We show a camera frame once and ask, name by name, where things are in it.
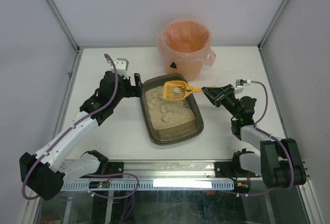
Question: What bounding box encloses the orange trash bin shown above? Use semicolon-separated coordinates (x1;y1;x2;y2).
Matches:
162;53;209;81

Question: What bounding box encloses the yellow litter scoop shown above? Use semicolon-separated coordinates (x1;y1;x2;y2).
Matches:
162;80;203;101

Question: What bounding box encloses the grey plastic litter box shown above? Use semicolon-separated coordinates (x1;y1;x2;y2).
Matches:
140;74;204;146

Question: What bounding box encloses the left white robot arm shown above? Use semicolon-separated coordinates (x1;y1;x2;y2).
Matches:
19;71;142;200

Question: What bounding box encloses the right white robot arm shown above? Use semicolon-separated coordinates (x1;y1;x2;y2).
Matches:
202;84;307;188

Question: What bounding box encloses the beige cat litter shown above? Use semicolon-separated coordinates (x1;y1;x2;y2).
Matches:
145;86;195;130

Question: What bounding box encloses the pink plastic bin liner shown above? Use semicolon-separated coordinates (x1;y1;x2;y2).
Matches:
156;20;216;66

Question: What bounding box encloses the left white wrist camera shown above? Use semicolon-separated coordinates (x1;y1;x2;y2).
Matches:
107;58;129;78

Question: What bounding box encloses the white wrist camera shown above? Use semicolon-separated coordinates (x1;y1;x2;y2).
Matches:
234;79;252;94
107;58;129;78

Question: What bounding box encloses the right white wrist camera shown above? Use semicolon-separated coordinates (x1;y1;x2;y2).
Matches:
234;79;252;94

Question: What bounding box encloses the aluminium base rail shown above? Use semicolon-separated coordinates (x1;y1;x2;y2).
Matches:
61;159;248;183

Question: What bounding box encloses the white slotted cable duct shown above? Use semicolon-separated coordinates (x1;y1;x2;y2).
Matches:
61;179;234;192

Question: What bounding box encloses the left aluminium frame post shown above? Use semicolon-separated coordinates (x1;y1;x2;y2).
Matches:
45;0;80;52

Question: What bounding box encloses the aluminium frame post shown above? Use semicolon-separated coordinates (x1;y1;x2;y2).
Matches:
45;0;80;52
257;0;290;50

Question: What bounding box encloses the right aluminium frame post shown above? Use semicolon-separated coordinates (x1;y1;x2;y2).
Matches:
257;0;290;50

